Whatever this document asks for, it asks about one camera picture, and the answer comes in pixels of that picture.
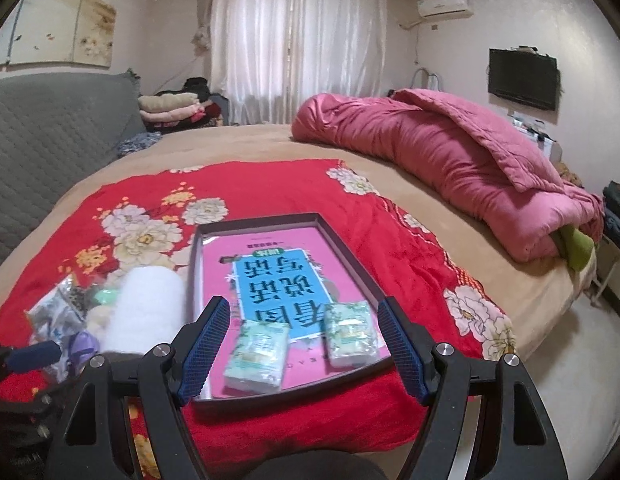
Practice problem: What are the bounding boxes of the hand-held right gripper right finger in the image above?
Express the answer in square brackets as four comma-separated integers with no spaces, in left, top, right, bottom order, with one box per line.
[376,296,571,480]

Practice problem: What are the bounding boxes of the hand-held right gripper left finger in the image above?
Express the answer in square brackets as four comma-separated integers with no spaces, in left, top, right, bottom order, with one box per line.
[50,296,232,480]

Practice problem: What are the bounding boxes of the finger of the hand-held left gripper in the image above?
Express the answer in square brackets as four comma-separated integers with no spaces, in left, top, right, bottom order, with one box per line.
[0,341,62,373]

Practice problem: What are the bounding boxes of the green tissue packet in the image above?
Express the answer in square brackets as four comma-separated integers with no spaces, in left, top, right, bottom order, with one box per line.
[324,301,379,370]
[224,320,291,394]

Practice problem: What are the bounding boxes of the cream teddy bear lilac dress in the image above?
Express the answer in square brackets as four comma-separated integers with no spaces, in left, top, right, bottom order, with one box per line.
[85,305,117,342]

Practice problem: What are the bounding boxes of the white towel roll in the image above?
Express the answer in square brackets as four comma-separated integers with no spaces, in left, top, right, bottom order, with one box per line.
[97,267,189,357]

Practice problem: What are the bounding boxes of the dark rectangular tray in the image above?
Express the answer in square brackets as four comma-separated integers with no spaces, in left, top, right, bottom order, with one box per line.
[187,212,398,407]

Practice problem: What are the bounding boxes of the white floral cloth scrunchie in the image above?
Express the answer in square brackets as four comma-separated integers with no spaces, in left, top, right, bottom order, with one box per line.
[27,287,86,352]

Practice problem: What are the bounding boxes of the leopard print cloth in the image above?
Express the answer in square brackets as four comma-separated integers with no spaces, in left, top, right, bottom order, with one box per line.
[64,284,92,312]

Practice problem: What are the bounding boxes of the green item in clear wrap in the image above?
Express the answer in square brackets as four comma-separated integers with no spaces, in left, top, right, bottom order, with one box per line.
[92,287,124,311]

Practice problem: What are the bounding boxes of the pink and blue book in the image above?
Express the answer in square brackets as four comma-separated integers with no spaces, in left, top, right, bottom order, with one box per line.
[200,226,387,392]

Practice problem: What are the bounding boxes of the red floral blanket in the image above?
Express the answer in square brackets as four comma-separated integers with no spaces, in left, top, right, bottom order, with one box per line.
[0,159,522,480]

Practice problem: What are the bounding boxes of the pink quilt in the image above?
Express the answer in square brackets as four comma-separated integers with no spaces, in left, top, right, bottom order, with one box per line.
[290,87,607,262]

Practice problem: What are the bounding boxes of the green cloth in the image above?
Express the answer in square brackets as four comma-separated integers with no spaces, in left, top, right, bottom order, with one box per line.
[555,224,597,272]

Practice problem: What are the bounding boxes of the white rack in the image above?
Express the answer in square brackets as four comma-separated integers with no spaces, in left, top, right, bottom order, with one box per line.
[587,240,620,307]

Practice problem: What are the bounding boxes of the blue patterned cloth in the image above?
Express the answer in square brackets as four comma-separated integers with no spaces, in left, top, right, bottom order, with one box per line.
[116,132,162,159]

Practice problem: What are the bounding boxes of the beige bed sheet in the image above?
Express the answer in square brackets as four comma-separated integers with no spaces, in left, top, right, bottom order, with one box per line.
[55,122,600,361]

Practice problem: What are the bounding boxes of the grey quilted headboard cover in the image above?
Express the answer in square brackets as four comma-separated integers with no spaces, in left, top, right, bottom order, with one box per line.
[0,71,147,281]

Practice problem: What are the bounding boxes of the folded light clothes pile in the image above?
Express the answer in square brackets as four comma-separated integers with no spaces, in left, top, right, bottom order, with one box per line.
[139,91,204,129]

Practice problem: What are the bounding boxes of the shelf clutter under television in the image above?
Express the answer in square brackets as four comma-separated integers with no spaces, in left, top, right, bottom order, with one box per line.
[510,114,564,162]

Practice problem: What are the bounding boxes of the folded dark clothes stack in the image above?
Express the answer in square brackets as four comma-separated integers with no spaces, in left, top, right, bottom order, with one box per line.
[602,180,620,252]

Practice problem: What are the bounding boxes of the dark clothes pile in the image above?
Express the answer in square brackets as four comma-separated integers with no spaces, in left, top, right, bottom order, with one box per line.
[182,77,232,127]

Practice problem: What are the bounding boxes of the white sheer curtain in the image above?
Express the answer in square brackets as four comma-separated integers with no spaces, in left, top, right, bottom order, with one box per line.
[209,0,392,127]

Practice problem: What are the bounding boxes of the white air conditioner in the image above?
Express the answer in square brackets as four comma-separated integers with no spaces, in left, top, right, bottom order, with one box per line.
[417,0,474,17]

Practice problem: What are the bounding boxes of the black wall television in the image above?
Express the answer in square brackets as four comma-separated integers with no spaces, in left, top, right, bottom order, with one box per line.
[488,48,560,111]

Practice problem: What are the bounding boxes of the floral wall panel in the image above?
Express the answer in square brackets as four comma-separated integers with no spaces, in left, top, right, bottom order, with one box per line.
[0,0,119,69]

